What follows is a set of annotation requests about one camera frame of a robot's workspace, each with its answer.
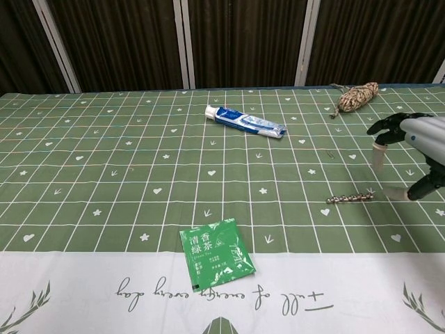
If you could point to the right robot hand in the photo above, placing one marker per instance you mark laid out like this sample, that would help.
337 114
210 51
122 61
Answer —
424 132

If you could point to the white partition frame post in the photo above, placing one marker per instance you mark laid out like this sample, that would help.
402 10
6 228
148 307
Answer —
184 41
441 74
57 45
307 41

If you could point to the blue white toothpaste tube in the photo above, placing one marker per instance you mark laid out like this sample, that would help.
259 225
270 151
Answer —
243 121

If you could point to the green tea packet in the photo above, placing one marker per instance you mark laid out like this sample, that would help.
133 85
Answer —
215 254

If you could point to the green grid tablecloth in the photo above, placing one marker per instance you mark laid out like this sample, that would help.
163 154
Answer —
104 156

